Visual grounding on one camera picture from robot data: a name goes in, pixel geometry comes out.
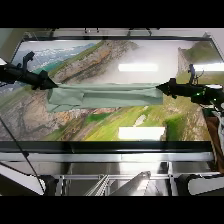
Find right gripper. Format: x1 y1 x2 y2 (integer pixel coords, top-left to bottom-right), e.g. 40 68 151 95
155 77 193 100

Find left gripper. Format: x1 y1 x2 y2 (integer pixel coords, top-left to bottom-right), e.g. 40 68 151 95
31 70 60 91

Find pale green shirt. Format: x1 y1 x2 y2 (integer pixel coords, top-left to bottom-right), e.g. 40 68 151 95
46 82 165 114

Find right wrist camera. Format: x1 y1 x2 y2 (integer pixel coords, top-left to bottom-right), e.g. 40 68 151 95
187 63 202 85

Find black cable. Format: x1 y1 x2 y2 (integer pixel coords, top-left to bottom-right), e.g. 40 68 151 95
0 114 46 194

